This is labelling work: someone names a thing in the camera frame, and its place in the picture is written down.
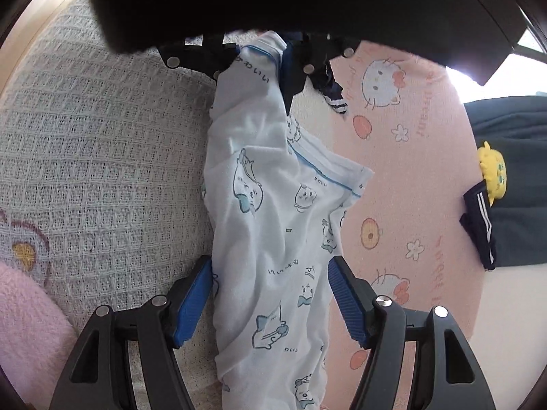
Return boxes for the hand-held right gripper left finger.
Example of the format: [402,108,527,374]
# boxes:
[49,255,214,410]

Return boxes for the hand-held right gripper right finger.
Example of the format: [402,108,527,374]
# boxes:
[327,255,498,410]

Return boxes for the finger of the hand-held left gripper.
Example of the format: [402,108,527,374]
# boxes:
[156,38,240,80]
[280,32,355,114]

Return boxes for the light blue printed pajama pants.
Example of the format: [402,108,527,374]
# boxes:
[201,30,374,410]

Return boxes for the navy white-striped garment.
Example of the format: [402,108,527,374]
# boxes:
[310,66,350,115]
[459,181,498,271]

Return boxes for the pink cat-print blanket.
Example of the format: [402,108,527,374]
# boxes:
[0,0,488,410]

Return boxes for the pink printed pajama pants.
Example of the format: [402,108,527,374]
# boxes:
[0,260,80,399]

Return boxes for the window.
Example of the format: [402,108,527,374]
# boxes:
[444,30,547,104]

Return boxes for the yellow plush toy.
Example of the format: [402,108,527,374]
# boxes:
[477,140,509,206]

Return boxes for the dark grey cloth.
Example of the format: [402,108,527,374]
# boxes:
[464,98,547,268]

